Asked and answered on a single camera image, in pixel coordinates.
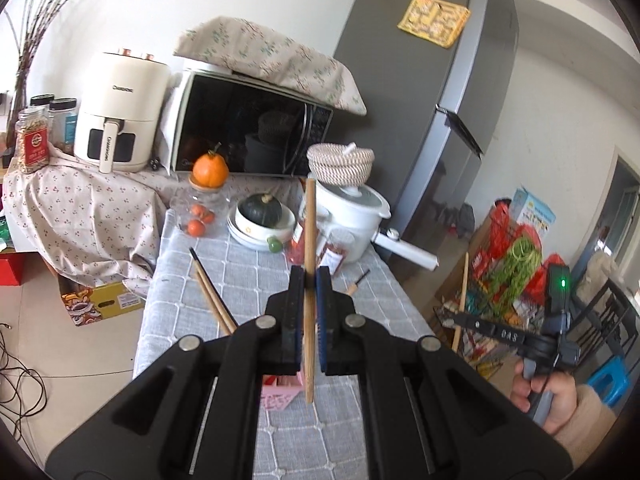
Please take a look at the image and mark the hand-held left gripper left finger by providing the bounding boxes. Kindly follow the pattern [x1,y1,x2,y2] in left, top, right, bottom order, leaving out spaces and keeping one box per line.
[45,265,307,480]

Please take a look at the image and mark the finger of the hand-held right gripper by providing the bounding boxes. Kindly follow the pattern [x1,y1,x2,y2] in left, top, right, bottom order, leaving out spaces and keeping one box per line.
[440,307,527,348]

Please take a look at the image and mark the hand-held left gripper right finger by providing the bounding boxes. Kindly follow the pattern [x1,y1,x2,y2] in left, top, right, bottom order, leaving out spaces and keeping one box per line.
[315,266,573,480]

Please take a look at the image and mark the long bamboo chopstick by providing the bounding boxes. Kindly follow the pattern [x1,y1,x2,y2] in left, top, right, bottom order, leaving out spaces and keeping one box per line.
[451,252,471,353]
[303,179,317,405]

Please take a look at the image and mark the pink perforated utensil holder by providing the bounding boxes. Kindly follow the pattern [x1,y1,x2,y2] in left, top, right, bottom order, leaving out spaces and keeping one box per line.
[259,372,307,412]

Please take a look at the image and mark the person's right forearm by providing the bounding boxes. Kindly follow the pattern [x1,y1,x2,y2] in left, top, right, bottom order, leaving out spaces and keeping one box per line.
[552,385,618,468]

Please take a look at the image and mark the person's right hand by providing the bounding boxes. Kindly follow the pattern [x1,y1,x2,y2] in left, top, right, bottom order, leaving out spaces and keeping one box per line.
[510,360,581,436]

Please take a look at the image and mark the pile of printed packets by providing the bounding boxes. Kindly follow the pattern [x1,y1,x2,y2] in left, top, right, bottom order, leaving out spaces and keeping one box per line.
[435,300,531,381]

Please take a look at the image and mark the black tipped chopstick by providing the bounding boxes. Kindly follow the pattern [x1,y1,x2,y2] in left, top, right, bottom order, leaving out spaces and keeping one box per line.
[189,247,238,336]
[195,267,231,336]
[345,268,372,297]

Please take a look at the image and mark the red plastic bag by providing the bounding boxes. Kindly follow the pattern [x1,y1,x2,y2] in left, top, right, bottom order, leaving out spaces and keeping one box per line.
[525,254,568,306]

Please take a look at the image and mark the jar with red white label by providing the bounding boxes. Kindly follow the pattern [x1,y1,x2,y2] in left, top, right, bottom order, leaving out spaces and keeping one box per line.
[317,232,353,277]

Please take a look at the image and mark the green vegetable bundle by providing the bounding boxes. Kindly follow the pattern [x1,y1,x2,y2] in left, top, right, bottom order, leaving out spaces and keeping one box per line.
[487,235,543,306]

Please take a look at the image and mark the grey checked tablecloth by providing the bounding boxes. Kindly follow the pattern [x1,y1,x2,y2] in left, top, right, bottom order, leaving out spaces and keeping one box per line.
[132,205,441,480]

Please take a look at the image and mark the blue plastic stool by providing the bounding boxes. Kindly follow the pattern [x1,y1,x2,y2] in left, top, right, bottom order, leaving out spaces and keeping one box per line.
[585,355,630,408]

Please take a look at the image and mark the white bowl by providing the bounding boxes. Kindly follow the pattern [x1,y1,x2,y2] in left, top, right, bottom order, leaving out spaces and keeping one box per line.
[235,200,297,241]

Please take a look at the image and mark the white shallow dish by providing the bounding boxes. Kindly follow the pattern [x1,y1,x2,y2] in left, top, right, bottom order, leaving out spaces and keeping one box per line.
[227,215,296,252]

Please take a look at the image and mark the blue printed box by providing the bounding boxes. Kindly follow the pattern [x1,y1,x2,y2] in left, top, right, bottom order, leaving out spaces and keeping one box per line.
[511,186,557,241]

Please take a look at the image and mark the white roll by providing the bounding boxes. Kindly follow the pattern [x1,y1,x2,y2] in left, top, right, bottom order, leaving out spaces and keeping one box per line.
[372,227,440,271]

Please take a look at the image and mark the white rice cooker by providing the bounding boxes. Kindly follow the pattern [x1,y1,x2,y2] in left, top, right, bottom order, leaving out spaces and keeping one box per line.
[300,177,392,263]

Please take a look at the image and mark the dark green pumpkin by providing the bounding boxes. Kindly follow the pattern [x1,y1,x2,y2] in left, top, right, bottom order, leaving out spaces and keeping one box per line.
[237,192,286,226]

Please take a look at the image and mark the woven basket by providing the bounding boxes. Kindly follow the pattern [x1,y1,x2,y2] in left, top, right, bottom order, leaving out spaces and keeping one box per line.
[306,142,376,188]

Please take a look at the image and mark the clear glass jar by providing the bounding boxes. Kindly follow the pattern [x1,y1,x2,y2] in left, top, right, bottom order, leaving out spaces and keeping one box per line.
[170,182,232,238]

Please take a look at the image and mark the orange pumpkin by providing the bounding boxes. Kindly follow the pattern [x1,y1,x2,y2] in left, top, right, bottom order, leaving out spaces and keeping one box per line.
[192,142,231,190]

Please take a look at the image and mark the black microwave oven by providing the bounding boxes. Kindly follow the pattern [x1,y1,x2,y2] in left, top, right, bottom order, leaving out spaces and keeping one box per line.
[167,57,335,179]

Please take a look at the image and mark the yellow printed cardboard box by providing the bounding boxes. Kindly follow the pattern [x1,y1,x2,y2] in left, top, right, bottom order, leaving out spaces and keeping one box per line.
[59,280,147,327]

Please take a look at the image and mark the red floral cloth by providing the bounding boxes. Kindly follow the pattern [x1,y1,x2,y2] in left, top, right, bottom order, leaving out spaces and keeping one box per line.
[2,142,301,301]

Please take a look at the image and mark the grey refrigerator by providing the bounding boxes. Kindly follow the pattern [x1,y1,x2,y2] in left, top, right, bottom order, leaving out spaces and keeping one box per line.
[332,0,521,261]

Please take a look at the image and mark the green floral cloth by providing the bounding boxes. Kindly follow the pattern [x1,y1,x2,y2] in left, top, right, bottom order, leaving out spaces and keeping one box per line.
[172,16,368,117]

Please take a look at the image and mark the white air fryer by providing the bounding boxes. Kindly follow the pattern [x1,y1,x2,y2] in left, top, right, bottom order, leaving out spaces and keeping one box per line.
[74,47,171,176]

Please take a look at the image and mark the red box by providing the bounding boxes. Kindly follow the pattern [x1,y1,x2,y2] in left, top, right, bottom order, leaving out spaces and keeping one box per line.
[0,252,26,287]

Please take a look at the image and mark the tall black lid jar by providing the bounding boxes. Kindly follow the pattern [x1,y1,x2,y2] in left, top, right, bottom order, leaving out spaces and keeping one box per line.
[47,97,78,153]

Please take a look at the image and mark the nut jar with red label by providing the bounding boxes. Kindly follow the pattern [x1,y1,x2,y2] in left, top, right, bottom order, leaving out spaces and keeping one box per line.
[14,107,51,175]

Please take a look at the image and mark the yellow printed cloth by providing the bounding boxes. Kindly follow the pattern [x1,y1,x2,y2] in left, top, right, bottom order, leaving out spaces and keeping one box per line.
[397,0,472,50]

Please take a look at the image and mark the dry branches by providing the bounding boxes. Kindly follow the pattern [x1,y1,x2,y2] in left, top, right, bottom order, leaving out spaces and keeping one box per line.
[5,0,96,111]

